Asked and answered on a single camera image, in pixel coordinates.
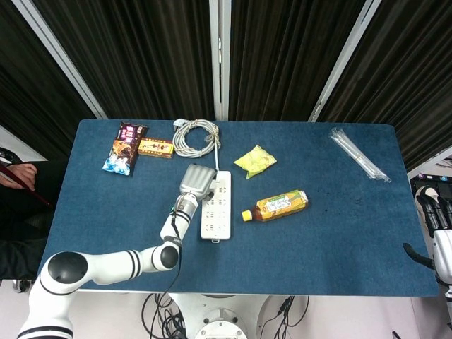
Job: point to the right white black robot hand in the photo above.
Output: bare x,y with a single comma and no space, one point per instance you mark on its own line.
443,247

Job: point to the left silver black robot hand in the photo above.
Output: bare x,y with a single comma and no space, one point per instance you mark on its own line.
196,180

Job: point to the white AC adapter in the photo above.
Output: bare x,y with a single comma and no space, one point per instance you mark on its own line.
214,182

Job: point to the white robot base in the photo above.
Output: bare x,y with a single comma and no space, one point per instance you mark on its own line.
219,318

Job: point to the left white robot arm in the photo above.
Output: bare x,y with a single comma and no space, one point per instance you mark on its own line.
113,265

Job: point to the white power strip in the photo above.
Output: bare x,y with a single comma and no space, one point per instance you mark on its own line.
218,215

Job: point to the yellow red carton box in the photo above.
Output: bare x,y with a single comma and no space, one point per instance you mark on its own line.
155,147

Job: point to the yellow green snack packet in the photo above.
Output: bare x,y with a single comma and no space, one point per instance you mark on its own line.
255,160

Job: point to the brown snack bag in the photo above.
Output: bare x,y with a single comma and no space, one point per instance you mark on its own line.
121,148

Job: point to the tea bottle with yellow label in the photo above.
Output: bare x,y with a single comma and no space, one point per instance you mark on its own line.
277,206

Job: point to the blue table cloth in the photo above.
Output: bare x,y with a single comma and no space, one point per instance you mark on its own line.
300,254

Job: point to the black pleated curtain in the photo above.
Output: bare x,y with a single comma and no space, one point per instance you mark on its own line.
31,88
289,56
406,77
141,56

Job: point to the red stick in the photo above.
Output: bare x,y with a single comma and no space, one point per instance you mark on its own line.
24,189

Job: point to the person in dark clothes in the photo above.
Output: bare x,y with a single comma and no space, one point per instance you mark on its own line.
17,219

